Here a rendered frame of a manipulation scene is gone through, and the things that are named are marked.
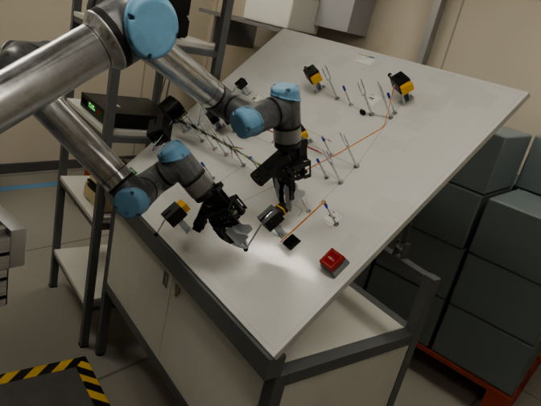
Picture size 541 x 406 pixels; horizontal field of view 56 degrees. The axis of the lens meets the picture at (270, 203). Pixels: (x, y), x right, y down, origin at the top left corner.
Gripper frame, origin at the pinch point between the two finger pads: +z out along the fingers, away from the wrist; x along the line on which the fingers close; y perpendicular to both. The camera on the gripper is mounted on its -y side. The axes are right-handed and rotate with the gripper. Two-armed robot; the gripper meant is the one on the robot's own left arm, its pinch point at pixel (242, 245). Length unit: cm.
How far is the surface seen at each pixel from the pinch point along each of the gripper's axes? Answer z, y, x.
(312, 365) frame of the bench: 31.0, 9.2, -19.7
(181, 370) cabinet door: 30, -45, -13
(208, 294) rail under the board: 5.5, -13.3, -10.0
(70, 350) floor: 29, -135, 12
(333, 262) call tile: 10.8, 25.3, -5.6
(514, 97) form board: 13, 74, 47
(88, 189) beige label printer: -22, -101, 57
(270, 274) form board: 9.1, 5.2, -4.8
